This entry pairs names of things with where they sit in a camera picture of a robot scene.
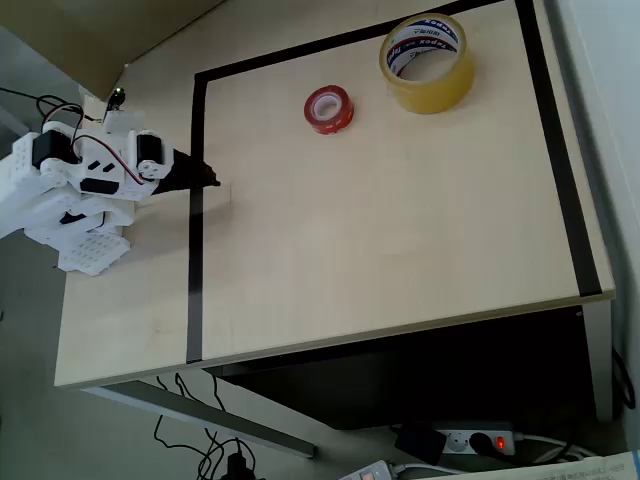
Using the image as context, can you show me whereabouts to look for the red tape roll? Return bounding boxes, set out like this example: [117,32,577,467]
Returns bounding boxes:
[303,84,357,137]

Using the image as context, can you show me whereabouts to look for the yellow tape roll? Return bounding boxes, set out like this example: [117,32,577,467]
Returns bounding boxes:
[378,13,476,116]

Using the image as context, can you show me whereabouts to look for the brown cardboard box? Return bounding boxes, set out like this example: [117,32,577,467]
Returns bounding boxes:
[0,0,227,102]

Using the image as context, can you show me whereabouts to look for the grey metal table leg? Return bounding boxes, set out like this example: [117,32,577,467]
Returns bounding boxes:
[581,298,615,422]
[82,378,317,460]

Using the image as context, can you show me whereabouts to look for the small white power strip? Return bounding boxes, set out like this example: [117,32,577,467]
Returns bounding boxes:
[338,459,397,480]

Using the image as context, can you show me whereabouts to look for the black power adapter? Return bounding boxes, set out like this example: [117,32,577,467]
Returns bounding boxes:
[391,423,449,467]

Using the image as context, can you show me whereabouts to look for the black round plug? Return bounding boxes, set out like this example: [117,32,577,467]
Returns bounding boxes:
[467,431,495,458]

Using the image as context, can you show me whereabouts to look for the printed paper sheet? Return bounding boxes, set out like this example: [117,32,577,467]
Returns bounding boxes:
[449,448,640,480]

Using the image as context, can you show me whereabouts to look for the red black servo wire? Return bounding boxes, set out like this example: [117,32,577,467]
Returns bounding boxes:
[37,102,147,187]

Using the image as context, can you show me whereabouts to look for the white wrist camera green light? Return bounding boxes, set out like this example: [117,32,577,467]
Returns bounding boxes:
[102,87,147,135]

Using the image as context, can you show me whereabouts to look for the thin black cable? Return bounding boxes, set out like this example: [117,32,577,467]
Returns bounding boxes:
[0,86,85,121]

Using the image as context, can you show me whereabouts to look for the tangled black cables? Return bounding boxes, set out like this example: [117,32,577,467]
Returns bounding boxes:
[151,370,261,480]

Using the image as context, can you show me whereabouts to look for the black plug adapter with cables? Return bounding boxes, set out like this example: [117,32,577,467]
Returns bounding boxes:
[224,438,257,480]

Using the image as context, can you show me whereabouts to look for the white power strip red switch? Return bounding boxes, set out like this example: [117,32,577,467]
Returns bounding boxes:
[430,421,517,457]

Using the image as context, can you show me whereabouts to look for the white power cable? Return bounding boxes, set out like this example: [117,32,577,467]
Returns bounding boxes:
[513,432,597,465]

